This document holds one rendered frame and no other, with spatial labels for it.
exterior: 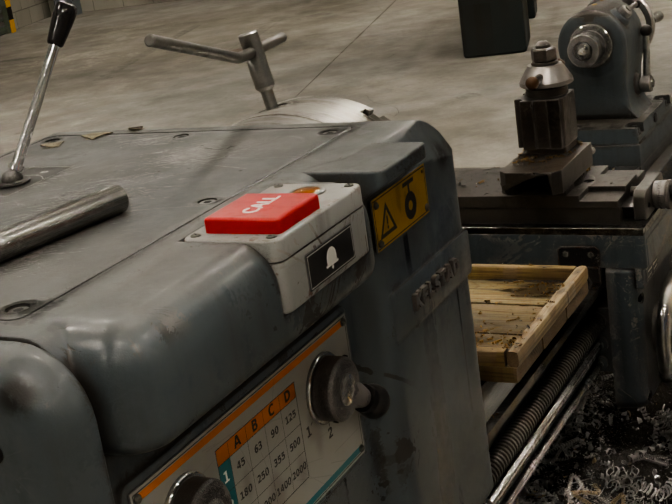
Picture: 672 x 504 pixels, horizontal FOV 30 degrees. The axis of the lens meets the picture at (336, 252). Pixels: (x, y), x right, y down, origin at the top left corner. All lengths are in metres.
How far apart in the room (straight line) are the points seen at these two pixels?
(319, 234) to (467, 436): 0.39
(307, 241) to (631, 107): 1.64
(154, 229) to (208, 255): 0.09
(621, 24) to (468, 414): 1.33
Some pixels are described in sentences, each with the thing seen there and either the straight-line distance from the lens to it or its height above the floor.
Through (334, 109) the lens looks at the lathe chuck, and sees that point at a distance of 1.35.
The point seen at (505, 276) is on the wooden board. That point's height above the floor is 0.89.
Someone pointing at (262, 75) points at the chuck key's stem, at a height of 1.27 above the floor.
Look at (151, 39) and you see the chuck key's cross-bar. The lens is 1.16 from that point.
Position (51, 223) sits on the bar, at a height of 1.27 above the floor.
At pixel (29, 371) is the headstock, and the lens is 0.71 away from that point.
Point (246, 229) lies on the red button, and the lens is 0.84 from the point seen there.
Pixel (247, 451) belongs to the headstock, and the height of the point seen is 1.11.
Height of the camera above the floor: 1.49
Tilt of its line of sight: 18 degrees down
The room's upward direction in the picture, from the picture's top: 8 degrees counter-clockwise
